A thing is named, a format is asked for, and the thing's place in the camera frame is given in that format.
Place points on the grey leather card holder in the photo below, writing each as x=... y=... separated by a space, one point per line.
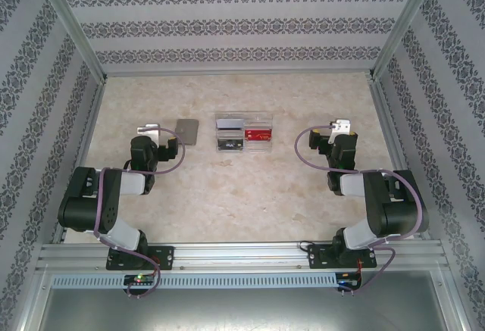
x=187 y=132

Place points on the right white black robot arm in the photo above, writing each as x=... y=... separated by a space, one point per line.
x=398 y=213

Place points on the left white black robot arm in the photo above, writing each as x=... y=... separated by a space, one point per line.
x=83 y=210

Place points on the black visa card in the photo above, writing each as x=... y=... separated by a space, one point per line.
x=229 y=144

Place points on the clear acrylic card stand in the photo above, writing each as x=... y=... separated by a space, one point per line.
x=261 y=119

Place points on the red VIP card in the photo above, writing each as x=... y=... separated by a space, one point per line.
x=257 y=136

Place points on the plain silver card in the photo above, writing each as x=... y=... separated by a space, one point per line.
x=229 y=123

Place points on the small circuit board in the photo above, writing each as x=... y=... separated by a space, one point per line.
x=140 y=280
x=348 y=281

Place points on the grey metal sheet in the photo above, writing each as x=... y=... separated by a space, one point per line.
x=242 y=312

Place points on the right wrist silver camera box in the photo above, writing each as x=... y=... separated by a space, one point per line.
x=343 y=125

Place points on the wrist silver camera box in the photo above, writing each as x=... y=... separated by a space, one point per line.
x=343 y=125
x=151 y=128

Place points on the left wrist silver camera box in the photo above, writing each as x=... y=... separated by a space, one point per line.
x=151 y=128

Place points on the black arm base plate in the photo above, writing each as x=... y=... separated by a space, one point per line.
x=166 y=257
x=318 y=257

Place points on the aluminium frame post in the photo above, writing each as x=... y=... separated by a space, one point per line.
x=403 y=24
x=71 y=24

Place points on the aluminium mounting rail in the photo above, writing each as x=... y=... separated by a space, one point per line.
x=242 y=255

